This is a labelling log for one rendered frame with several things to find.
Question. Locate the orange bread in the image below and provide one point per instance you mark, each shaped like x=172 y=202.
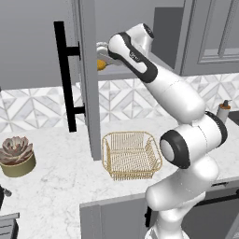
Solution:
x=101 y=65

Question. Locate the grey wall cabinet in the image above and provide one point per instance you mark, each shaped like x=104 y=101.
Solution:
x=31 y=43

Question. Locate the grey panelled cabinet door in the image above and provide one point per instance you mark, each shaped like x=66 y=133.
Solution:
x=214 y=37

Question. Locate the succulent in tan pot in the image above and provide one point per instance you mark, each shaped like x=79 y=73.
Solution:
x=16 y=155

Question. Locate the grey boxy appliance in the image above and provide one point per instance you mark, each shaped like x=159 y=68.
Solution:
x=8 y=225

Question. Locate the grey base cabinet door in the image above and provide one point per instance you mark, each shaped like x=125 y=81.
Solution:
x=115 y=217

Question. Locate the grey open cabinet door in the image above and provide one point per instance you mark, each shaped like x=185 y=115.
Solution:
x=91 y=93

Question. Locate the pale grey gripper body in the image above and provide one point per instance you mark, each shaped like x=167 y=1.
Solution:
x=102 y=51

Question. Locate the dark sink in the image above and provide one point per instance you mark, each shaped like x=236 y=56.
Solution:
x=235 y=117

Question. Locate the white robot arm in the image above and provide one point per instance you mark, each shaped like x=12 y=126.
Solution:
x=183 y=93

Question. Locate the dark round appliance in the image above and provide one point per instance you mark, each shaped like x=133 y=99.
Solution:
x=2 y=194

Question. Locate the grey dishwasher front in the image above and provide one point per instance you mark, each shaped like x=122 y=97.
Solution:
x=217 y=221

